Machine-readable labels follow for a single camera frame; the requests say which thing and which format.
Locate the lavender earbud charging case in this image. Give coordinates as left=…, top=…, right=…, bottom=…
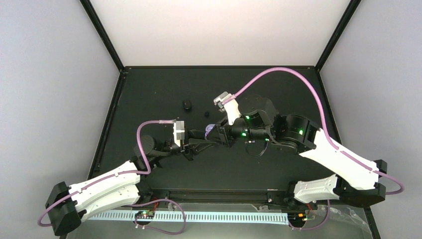
left=205, top=124, right=218, bottom=140

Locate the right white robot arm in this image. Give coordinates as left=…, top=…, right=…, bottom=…
left=207, top=92, right=387, bottom=209

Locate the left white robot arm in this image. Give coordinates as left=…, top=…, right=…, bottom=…
left=37, top=130, right=221, bottom=237

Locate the black charging case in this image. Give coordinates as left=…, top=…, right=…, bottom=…
left=182, top=100, right=192, bottom=112

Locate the left circuit board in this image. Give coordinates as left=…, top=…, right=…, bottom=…
left=135, top=211, right=155, bottom=220

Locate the circuit board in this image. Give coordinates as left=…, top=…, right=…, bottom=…
left=135, top=211, right=155, bottom=220
left=288, top=213, right=308, bottom=222

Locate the right circuit board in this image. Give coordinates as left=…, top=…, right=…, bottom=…
left=288, top=213, right=308, bottom=222

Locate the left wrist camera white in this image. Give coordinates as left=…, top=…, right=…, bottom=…
left=173, top=120, right=185, bottom=147

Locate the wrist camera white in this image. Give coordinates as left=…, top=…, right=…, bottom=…
left=213, top=92, right=241, bottom=125
left=173, top=120, right=185, bottom=147

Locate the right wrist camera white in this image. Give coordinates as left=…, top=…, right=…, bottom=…
left=213, top=92, right=241, bottom=125

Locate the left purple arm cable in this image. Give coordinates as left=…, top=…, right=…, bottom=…
left=37, top=119, right=177, bottom=228

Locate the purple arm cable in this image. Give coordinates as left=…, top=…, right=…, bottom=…
left=227, top=67, right=405, bottom=195
left=37, top=119, right=177, bottom=228

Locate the black aluminium front rail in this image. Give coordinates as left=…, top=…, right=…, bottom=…
left=150, top=189, right=286, bottom=204

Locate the white slotted cable duct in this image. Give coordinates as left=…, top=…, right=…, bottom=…
left=90, top=210, right=289, bottom=225

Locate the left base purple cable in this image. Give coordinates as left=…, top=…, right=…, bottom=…
left=131, top=199, right=187, bottom=236

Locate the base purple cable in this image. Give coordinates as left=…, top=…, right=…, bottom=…
left=290, top=199, right=331, bottom=231
left=131, top=199, right=187, bottom=236

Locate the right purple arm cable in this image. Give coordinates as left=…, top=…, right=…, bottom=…
left=227, top=67, right=405, bottom=195

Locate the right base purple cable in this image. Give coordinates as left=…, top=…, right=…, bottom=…
left=290, top=199, right=331, bottom=231

